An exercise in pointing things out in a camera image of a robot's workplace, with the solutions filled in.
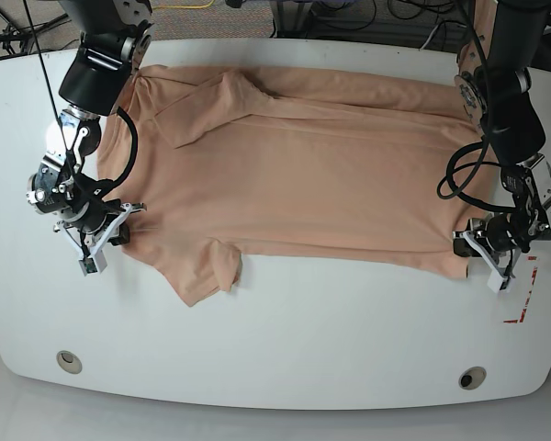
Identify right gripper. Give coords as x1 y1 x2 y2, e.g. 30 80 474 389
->
59 199 130 246

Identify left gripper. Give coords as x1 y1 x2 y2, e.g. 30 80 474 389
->
453 214 530 258

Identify peach T-shirt with emoji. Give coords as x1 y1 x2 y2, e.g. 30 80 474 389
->
95 0 504 309

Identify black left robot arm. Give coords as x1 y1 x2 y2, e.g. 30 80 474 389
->
441 1 551 257

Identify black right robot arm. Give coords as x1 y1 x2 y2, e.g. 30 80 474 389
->
27 1 152 246

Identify red tape rectangle marking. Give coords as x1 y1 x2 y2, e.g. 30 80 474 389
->
498 254 540 324

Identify right table grommet hole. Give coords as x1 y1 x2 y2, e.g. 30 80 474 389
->
458 367 487 390

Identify table grommet hole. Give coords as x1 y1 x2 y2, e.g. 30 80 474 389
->
458 367 487 390
56 351 83 375

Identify left table grommet hole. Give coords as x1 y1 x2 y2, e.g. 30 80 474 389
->
56 351 83 375

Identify black tripod legs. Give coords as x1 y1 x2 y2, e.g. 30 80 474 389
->
0 6 71 61

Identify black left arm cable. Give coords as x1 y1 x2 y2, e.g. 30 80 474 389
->
435 0 520 217

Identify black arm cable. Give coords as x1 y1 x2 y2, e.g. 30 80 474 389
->
22 0 141 203
435 0 520 217

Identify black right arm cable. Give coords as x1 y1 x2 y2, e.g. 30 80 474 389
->
22 0 141 203

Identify yellow cable on floor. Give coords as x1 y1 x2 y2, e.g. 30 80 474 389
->
158 0 216 11

